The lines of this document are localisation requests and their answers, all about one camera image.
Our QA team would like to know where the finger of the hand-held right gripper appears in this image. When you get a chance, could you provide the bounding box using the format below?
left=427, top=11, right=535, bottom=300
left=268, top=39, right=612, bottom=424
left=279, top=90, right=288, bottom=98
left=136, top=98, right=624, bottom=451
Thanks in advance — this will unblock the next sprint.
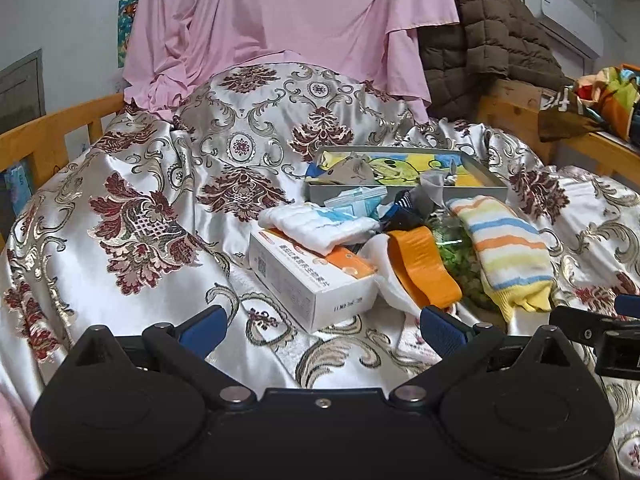
left=548, top=305, right=640, bottom=378
left=614, top=294, right=640, bottom=320

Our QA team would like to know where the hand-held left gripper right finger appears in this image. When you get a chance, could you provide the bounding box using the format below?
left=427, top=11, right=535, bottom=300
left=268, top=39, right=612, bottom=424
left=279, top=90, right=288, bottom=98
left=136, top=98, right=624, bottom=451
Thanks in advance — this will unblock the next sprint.
left=390, top=305, right=601, bottom=409

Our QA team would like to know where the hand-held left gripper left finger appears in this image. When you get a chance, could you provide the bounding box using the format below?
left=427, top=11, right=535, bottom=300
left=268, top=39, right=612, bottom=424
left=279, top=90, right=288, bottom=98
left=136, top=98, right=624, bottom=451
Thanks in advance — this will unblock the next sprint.
left=65, top=305, right=258, bottom=413

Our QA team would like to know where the orange band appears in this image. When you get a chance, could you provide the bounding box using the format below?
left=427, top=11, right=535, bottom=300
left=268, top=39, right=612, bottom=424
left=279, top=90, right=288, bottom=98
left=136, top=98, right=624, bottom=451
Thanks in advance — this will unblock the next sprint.
left=386, top=226, right=462, bottom=311

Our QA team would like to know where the striped sock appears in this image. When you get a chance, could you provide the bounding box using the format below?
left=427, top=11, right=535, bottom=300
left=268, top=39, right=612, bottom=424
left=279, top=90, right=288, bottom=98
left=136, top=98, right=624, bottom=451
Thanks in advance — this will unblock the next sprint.
left=446, top=196, right=553, bottom=322

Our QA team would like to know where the grey tray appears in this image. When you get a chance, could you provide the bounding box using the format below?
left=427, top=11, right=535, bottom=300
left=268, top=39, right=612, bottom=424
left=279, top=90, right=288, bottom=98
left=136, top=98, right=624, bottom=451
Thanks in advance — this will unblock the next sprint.
left=302, top=146, right=510, bottom=211

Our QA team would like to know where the white and blue sock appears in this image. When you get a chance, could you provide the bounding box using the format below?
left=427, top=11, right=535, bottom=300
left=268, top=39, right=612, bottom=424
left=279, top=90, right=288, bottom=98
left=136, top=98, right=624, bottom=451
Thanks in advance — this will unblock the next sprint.
left=257, top=202, right=381, bottom=256

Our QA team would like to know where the bag of green pieces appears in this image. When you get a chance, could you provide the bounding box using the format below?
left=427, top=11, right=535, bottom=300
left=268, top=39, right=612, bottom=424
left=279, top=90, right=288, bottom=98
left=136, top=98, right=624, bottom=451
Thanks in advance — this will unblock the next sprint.
left=427, top=212, right=496, bottom=311

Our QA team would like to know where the white and orange box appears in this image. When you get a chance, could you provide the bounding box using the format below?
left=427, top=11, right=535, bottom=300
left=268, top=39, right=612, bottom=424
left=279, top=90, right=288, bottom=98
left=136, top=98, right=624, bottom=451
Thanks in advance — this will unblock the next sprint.
left=248, top=227, right=380, bottom=335

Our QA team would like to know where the dark blue sock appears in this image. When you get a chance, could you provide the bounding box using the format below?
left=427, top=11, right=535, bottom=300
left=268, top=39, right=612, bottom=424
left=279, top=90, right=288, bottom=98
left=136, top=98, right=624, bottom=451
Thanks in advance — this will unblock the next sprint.
left=375, top=190, right=426, bottom=236

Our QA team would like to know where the grey sock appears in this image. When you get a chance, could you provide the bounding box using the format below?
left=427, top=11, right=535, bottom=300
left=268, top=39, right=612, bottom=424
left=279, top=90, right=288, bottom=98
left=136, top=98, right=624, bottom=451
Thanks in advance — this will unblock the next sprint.
left=417, top=160, right=461, bottom=216
left=320, top=154, right=381, bottom=186

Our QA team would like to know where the floral satin blanket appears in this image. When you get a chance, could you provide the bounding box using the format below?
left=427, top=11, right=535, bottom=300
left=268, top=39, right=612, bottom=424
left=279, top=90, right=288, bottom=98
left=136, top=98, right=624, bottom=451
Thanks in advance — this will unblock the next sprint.
left=0, top=62, right=640, bottom=480

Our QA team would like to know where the blue face mask packet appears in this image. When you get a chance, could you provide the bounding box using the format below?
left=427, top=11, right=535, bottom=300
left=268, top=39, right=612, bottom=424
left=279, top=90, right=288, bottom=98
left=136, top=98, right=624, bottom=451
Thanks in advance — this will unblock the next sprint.
left=324, top=186, right=390, bottom=221

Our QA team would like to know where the cartoon print towel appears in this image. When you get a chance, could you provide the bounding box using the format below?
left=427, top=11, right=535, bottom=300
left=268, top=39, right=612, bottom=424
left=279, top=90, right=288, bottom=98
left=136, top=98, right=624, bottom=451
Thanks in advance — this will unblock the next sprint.
left=306, top=152, right=493, bottom=188

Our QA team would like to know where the brown printed cloth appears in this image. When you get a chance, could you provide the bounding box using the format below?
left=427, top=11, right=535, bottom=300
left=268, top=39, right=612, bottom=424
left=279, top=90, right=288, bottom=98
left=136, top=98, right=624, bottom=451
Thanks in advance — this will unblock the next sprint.
left=537, top=87, right=601, bottom=142

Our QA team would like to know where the colourful patterned cloth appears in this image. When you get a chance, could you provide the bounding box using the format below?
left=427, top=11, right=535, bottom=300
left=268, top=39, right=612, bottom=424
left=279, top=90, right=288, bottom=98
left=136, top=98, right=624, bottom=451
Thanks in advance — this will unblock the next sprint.
left=572, top=64, right=640, bottom=148

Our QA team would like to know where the pink fleece clothing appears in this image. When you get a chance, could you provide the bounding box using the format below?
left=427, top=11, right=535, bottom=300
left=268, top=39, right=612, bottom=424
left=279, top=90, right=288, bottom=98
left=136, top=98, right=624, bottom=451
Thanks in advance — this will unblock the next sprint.
left=0, top=390, right=46, bottom=480

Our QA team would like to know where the blue printed cloth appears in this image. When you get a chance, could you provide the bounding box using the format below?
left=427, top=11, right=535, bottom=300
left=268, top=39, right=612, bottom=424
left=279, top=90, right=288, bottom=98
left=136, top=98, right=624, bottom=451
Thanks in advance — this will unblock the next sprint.
left=0, top=162, right=36, bottom=246

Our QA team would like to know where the white air conditioner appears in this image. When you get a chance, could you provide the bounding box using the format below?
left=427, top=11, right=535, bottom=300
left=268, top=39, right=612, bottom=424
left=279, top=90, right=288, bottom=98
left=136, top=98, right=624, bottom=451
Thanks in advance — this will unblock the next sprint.
left=522, top=0, right=606, bottom=58

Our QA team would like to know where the brown quilted jacket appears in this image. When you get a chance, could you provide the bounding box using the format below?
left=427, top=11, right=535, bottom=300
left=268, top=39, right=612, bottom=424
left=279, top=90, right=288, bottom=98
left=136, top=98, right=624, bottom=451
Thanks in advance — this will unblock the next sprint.
left=417, top=0, right=576, bottom=121

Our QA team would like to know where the pink sheet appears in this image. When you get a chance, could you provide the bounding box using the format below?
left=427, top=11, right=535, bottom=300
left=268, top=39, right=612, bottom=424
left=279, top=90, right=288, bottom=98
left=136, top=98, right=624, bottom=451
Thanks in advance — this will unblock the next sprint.
left=122, top=0, right=461, bottom=123

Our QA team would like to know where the wall poster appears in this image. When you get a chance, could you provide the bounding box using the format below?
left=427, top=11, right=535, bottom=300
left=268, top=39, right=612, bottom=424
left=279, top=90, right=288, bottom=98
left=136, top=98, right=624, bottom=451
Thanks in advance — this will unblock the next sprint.
left=117, top=0, right=143, bottom=68

